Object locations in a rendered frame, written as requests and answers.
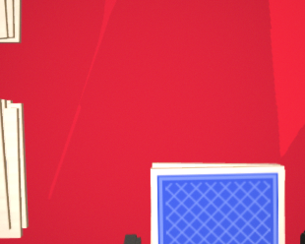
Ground dark red cloth mat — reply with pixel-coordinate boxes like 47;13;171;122
0;0;305;244

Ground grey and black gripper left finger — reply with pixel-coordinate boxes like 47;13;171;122
124;234;141;244

